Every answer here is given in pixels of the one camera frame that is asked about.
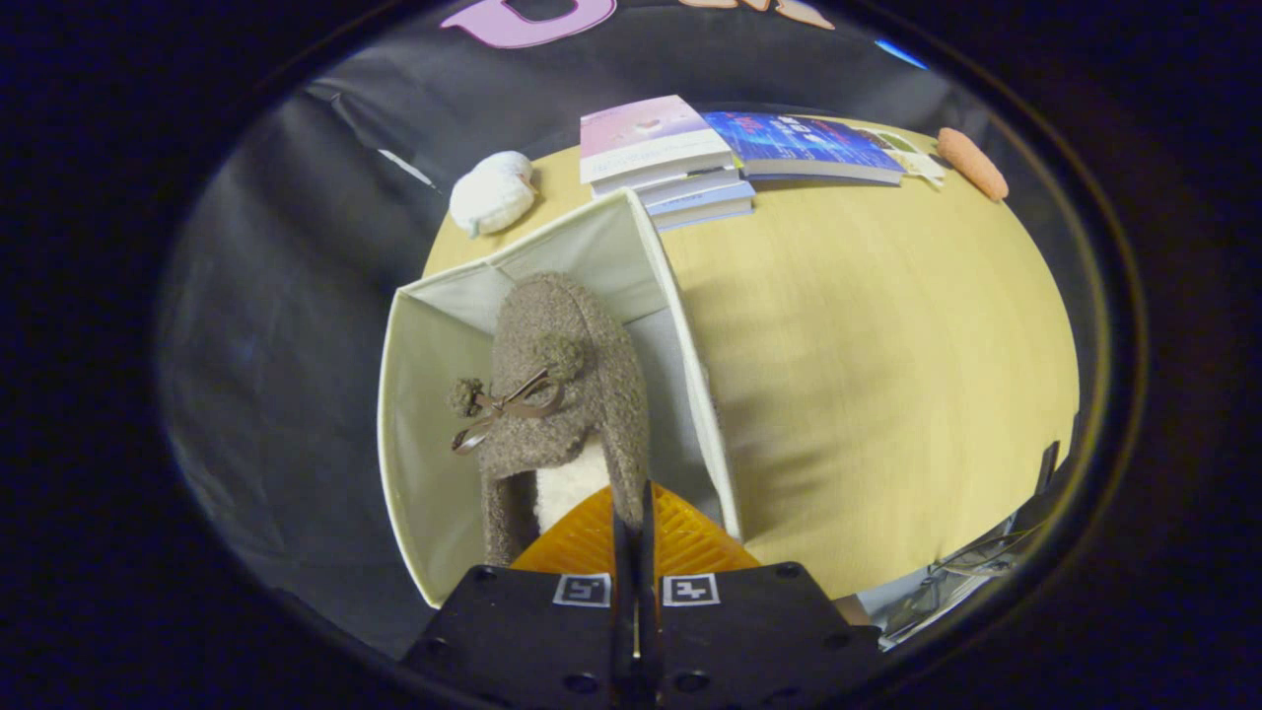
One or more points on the pale blue book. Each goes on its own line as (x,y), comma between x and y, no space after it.
(705,205)

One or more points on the beige fabric storage box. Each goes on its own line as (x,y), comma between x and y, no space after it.
(434,394)

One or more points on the black backdrop cloth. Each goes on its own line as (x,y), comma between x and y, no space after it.
(296,296)

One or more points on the white plush toy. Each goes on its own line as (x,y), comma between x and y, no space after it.
(491,194)

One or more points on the blue cover book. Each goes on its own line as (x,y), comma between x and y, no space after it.
(799,143)

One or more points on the pink cover book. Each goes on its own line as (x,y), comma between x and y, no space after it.
(646,133)

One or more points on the grey-brown fuzzy shoe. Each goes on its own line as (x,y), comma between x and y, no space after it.
(572,335)

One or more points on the orange plush carrot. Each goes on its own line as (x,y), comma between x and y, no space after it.
(971,163)

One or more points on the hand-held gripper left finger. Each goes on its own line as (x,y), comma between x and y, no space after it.
(523,631)

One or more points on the white green paper card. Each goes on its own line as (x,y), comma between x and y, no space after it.
(912,158)

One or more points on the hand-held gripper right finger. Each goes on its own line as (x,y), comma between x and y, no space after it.
(749,631)

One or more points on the white book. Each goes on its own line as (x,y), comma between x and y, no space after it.
(680,180)

